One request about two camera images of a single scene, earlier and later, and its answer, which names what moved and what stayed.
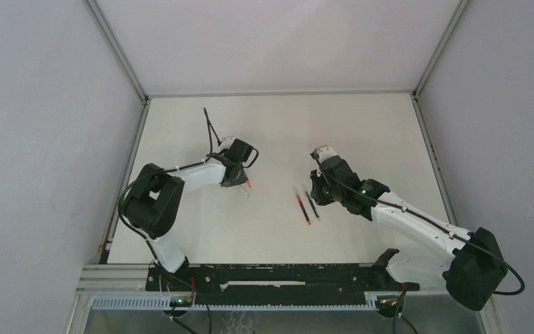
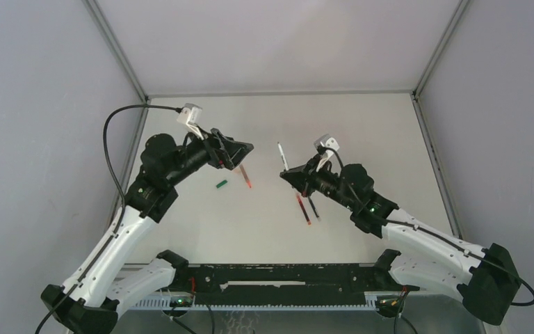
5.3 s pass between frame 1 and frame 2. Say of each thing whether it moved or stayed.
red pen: stayed
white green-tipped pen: moved
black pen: stayed
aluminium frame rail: stayed
